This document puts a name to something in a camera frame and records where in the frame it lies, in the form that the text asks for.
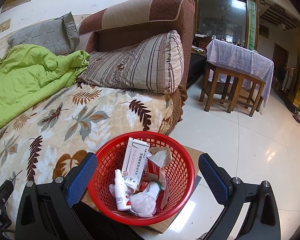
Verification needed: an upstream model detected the white spray bottle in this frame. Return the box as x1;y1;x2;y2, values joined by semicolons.
114;170;132;211

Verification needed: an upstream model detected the white tissue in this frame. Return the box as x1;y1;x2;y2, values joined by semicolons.
130;192;156;218

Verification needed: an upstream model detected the white long medicine box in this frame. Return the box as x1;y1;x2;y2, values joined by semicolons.
121;138;150;191

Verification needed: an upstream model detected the red white torn box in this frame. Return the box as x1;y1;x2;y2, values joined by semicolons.
146;147;172;190

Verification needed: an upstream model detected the red crushed cigarette pack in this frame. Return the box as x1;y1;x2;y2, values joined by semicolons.
139;177;171;212

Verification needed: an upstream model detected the leaf pattern fleece blanket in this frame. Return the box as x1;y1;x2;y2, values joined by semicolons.
0;83;187;223

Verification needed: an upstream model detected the red plastic mesh basket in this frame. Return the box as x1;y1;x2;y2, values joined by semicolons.
88;131;191;226

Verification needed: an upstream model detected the cardboard sheet under basket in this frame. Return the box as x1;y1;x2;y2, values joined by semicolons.
146;145;202;233

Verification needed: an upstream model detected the green quilt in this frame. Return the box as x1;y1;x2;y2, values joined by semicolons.
0;44;90;129

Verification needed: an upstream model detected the wooden stool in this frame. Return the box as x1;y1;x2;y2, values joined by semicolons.
199;61;266;117

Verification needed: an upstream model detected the table with lilac cloth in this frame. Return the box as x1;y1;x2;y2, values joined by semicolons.
206;39;274;107

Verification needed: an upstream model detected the grey quilted pillow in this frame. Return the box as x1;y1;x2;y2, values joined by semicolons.
7;12;79;55

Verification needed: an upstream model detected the striped beige pillow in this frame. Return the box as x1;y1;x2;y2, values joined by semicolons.
77;30;184;94

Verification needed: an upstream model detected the large dark glass cabinet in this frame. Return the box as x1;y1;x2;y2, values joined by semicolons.
192;0;260;50

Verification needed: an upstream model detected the brown sofa armrest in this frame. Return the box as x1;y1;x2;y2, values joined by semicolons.
78;0;195;86

